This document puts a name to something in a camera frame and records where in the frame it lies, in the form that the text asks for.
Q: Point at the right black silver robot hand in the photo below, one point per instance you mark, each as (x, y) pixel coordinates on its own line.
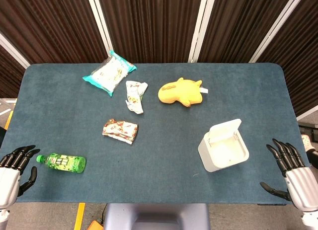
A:
(298, 180)

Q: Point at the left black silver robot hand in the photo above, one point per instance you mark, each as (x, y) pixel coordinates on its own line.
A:
(10, 177)

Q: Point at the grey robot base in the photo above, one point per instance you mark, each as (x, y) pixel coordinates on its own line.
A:
(156, 216)

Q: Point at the small white trash bin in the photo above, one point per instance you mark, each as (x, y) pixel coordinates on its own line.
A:
(223, 148)

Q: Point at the white shoe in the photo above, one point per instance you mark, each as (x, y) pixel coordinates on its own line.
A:
(307, 141)

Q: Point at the green plastic drink bottle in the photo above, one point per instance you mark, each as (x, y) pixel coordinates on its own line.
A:
(62, 162)

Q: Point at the yellow floor tape strip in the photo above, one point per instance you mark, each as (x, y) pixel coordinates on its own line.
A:
(80, 216)

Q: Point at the orange box on floor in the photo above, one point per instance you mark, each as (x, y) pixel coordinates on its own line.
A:
(95, 225)

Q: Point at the crumpled brown white wrapper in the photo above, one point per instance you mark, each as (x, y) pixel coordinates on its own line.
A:
(120, 131)

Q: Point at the teal clear snack bag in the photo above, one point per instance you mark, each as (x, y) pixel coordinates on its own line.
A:
(109, 73)

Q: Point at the yellow plush toy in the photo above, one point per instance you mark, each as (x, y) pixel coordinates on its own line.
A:
(180, 92)

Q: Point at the crumpled white snack wrapper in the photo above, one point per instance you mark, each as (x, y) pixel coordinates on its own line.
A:
(135, 97)

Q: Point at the blue felt table mat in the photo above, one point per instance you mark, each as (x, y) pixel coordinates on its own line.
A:
(154, 133)

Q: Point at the brown folding screen partition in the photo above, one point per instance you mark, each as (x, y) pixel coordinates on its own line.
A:
(159, 26)

